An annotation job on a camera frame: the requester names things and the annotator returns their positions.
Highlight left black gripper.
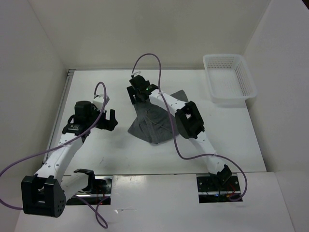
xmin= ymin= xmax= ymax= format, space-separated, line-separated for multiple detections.
xmin=87 ymin=103 xmax=117 ymax=131

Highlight grey shorts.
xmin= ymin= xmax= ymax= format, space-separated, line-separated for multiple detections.
xmin=128 ymin=89 xmax=179 ymax=144

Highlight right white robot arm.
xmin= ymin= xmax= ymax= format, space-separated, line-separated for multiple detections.
xmin=127 ymin=74 xmax=232 ymax=190

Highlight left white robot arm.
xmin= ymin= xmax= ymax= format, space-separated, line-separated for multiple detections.
xmin=21 ymin=95 xmax=118 ymax=218

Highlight white plastic basket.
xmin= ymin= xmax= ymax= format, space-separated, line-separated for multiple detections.
xmin=203 ymin=54 xmax=257 ymax=104

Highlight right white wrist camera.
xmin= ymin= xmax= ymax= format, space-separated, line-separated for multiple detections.
xmin=131 ymin=71 xmax=141 ymax=78

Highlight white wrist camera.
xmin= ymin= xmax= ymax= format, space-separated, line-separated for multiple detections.
xmin=92 ymin=94 xmax=110 ymax=110
xmin=131 ymin=71 xmax=141 ymax=78

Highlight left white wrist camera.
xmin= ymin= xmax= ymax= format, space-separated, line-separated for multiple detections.
xmin=92 ymin=94 xmax=110 ymax=110

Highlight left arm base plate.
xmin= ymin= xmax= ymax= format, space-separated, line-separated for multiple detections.
xmin=66 ymin=175 xmax=112 ymax=206

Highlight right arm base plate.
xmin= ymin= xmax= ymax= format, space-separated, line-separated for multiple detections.
xmin=196 ymin=174 xmax=242 ymax=203

